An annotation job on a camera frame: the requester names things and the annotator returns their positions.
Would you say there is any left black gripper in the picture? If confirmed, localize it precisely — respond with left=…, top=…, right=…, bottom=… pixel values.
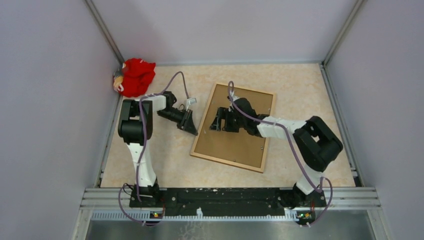
left=157, top=107, right=198, bottom=135

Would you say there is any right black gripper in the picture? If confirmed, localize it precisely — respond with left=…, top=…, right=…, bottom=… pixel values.
left=209, top=107, right=246, bottom=133

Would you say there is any wooden picture frame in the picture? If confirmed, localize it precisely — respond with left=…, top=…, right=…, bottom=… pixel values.
left=189, top=82, right=277, bottom=174

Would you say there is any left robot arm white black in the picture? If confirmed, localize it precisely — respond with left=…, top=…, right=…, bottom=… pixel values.
left=118, top=91, right=198, bottom=207

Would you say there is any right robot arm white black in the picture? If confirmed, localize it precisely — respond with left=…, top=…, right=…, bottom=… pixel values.
left=209, top=97, right=344, bottom=209

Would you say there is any red cloth doll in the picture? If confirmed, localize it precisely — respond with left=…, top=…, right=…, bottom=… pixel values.
left=113, top=58, right=156, bottom=98

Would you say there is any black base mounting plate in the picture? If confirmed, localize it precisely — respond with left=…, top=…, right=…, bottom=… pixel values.
left=129, top=187, right=327, bottom=217

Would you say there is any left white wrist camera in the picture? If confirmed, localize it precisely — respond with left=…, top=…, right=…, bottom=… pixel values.
left=185, top=97, right=197, bottom=108

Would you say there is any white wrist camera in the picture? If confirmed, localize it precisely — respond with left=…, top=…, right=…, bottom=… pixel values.
left=185, top=97, right=197, bottom=108
left=227, top=95, right=239, bottom=104

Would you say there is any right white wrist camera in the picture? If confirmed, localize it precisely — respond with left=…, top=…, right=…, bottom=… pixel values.
left=227, top=95, right=239, bottom=104

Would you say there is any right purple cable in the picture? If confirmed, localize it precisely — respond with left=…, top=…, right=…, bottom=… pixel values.
left=227, top=81, right=334, bottom=227

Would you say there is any purple cable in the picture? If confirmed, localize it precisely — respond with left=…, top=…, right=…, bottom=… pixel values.
left=117, top=71, right=191, bottom=227
left=227, top=81, right=334, bottom=227

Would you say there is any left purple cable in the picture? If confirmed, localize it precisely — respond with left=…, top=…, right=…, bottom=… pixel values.
left=117, top=71, right=191, bottom=227

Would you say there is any aluminium front rail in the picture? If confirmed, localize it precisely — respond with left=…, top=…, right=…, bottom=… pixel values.
left=72, top=187, right=390, bottom=240

